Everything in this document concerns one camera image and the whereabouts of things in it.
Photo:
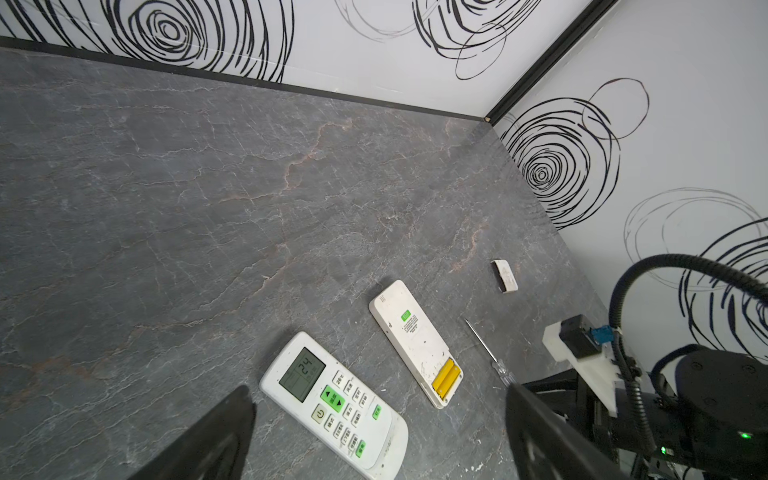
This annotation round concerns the clear handle screwdriver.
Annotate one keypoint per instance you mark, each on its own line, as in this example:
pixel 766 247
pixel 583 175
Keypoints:
pixel 498 365

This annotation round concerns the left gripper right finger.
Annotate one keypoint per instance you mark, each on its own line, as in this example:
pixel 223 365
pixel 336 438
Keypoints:
pixel 544 446

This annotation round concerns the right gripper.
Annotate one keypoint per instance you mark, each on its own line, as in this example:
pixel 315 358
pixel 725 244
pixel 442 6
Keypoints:
pixel 568 396

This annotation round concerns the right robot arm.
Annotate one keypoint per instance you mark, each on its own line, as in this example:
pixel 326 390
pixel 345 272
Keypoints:
pixel 707 411

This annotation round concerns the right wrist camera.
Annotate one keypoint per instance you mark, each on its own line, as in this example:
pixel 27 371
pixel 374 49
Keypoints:
pixel 572 341

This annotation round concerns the yellow battery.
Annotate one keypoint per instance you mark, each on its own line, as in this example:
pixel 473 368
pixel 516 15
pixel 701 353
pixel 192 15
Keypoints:
pixel 442 374
pixel 449 382

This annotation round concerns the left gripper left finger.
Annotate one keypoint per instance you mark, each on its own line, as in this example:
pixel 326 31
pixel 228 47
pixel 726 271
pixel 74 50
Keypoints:
pixel 215 447

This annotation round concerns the white remote with batteries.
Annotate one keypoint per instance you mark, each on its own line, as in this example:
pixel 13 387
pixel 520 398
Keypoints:
pixel 414 337

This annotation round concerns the white battery cover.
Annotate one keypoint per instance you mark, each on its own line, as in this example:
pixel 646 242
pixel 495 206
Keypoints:
pixel 504 275

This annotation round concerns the white remote tilted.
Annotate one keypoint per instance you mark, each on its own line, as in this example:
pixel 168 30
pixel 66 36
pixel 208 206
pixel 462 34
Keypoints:
pixel 337 408

